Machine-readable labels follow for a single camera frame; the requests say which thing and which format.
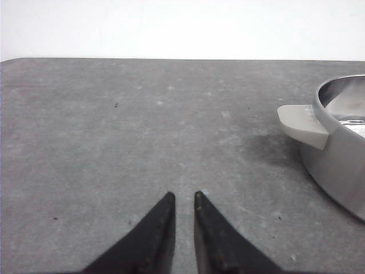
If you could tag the dark grey table mat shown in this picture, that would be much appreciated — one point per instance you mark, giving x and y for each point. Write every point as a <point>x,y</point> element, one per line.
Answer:
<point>88,146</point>

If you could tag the stainless steel steamer pot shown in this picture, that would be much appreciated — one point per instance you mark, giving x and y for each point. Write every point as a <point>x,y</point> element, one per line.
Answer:
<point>331,133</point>

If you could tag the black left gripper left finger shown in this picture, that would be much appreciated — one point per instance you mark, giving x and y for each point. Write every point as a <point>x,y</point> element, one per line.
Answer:
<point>147,248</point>

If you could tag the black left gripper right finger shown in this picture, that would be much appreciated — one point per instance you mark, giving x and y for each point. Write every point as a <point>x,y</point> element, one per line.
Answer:
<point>220,248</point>

